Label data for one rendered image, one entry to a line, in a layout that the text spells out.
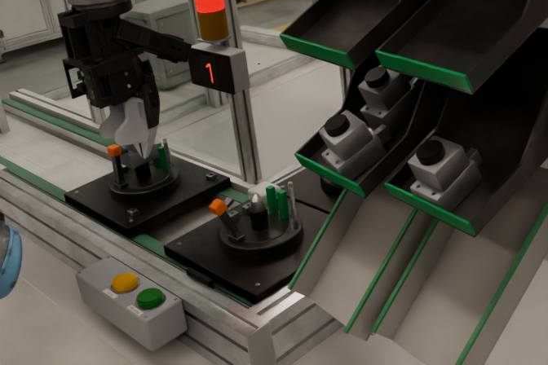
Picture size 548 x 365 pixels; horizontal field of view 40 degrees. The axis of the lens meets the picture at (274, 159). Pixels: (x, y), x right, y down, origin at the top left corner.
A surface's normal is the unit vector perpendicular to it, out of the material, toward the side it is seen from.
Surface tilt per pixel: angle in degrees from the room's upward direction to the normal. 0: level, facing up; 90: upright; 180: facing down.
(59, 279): 0
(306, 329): 90
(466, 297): 45
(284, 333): 90
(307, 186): 0
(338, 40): 25
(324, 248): 90
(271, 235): 0
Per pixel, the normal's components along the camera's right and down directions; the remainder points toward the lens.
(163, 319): 0.68, 0.23
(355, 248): -0.68, -0.40
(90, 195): -0.12, -0.90
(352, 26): -0.46, -0.67
